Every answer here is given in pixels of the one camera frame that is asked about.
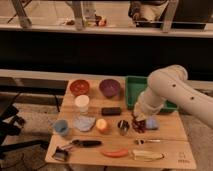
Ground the dark red grape bunch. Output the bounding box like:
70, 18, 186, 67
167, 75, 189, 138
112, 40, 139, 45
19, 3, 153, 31
132, 118, 146, 133

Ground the white paper cup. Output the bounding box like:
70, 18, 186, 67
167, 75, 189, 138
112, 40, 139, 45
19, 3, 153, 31
74, 95, 90, 113

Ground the blue plastic cup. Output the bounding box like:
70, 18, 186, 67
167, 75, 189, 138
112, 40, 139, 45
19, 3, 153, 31
53, 120, 69, 136

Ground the small metal cup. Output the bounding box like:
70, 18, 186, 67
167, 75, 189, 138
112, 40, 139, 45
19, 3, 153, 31
117, 120, 130, 136

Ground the black office chair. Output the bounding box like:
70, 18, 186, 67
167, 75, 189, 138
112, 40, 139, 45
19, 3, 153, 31
0, 95, 49, 159

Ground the red bowl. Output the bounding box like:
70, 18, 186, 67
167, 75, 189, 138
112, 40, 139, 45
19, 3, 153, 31
70, 79, 90, 96

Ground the purple bowl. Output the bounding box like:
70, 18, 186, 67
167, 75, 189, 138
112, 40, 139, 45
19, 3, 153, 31
99, 79, 121, 98

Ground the blue sponge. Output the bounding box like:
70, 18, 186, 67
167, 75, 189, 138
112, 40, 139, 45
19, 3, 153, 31
145, 117, 159, 130

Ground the red yellow apple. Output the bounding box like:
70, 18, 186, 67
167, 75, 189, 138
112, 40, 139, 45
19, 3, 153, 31
96, 119, 109, 133

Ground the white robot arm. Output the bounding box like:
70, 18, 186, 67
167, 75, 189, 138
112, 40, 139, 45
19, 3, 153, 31
133, 65, 213, 129

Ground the orange carrot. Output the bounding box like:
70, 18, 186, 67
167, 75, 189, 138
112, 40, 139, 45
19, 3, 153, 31
101, 149, 129, 158

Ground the grey blue cloth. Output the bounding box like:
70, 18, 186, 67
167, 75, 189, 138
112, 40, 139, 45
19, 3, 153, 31
73, 116, 96, 132

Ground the wooden table board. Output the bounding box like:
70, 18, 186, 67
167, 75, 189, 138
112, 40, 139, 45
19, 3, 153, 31
45, 80, 196, 170

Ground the black rectangular block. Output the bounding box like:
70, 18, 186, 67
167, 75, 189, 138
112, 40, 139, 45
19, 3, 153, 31
101, 107, 121, 116

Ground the green plastic tray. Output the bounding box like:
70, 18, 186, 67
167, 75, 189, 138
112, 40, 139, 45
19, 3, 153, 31
125, 76, 177, 113

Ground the silver fork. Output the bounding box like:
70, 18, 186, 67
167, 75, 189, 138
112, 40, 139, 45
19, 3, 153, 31
134, 139, 161, 145

